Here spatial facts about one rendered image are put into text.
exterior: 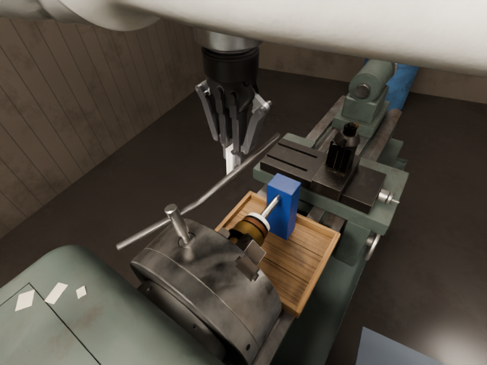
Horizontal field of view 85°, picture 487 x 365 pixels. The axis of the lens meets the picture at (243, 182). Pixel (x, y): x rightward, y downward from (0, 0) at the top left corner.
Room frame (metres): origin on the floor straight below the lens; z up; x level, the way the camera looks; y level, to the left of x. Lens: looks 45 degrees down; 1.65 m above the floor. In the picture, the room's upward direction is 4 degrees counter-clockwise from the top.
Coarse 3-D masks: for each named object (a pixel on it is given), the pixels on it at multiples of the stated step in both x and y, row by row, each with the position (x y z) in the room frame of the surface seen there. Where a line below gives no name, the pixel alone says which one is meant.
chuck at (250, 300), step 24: (168, 240) 0.28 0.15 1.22; (216, 240) 0.27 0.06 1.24; (192, 264) 0.23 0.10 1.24; (216, 264) 0.23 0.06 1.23; (216, 288) 0.19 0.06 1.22; (240, 288) 0.19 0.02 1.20; (264, 288) 0.20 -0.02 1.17; (240, 312) 0.16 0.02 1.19; (264, 312) 0.17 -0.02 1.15; (264, 336) 0.15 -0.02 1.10
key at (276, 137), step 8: (272, 136) 0.40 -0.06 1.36; (280, 136) 0.40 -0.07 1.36; (264, 144) 0.39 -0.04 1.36; (272, 144) 0.39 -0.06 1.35; (256, 152) 0.38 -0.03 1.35; (248, 160) 0.36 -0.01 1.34; (240, 168) 0.35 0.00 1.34; (232, 176) 0.34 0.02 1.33; (216, 184) 0.33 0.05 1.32; (224, 184) 0.33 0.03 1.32; (208, 192) 0.32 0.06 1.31; (216, 192) 0.32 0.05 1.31; (200, 200) 0.31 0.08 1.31; (184, 208) 0.29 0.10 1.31; (192, 208) 0.30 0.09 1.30; (160, 224) 0.27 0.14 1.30; (144, 232) 0.25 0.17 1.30; (152, 232) 0.26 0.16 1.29; (128, 240) 0.24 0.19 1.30; (136, 240) 0.24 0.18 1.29; (120, 248) 0.23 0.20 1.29
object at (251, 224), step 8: (248, 216) 0.42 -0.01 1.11; (240, 224) 0.39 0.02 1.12; (248, 224) 0.39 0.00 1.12; (256, 224) 0.39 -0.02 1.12; (264, 224) 0.39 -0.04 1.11; (232, 232) 0.38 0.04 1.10; (240, 232) 0.36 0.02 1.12; (248, 232) 0.36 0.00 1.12; (256, 232) 0.36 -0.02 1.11; (264, 232) 0.37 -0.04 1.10; (232, 240) 0.35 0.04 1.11; (256, 240) 0.35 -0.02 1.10
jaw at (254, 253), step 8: (240, 240) 0.33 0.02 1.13; (248, 240) 0.31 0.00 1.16; (240, 248) 0.29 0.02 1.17; (248, 248) 0.27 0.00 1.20; (256, 248) 0.27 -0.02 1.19; (248, 256) 0.26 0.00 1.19; (256, 256) 0.26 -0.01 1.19; (240, 264) 0.23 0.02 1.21; (248, 264) 0.24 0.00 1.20; (256, 264) 0.25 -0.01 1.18; (248, 272) 0.22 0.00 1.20
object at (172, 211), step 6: (174, 204) 0.29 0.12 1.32; (168, 210) 0.28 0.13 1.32; (174, 210) 0.28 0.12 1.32; (168, 216) 0.28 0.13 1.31; (174, 216) 0.28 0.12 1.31; (180, 216) 0.28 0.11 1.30; (174, 222) 0.27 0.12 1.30; (180, 222) 0.28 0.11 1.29; (174, 228) 0.27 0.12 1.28; (180, 228) 0.27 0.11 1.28; (186, 228) 0.28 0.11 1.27; (180, 234) 0.27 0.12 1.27; (186, 234) 0.28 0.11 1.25; (186, 240) 0.27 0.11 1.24
